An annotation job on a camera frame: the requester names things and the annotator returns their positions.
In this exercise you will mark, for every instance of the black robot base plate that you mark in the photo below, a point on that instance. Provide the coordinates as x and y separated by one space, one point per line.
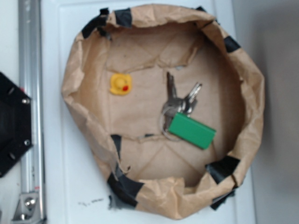
15 124

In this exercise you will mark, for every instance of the yellow rubber duck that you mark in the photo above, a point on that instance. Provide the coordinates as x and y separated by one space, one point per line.
120 84

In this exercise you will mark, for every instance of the aluminium extrusion rail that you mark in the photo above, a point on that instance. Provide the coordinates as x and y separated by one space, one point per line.
31 208

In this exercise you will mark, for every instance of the white tray board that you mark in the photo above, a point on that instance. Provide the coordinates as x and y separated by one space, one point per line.
76 191

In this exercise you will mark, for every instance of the silver key pair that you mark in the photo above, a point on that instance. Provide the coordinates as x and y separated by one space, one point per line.
189 102

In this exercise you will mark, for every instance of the green key fob tag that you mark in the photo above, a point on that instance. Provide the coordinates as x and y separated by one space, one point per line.
192 131

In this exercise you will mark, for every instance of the brown paper bag bin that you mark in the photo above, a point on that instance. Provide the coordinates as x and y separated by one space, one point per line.
146 166

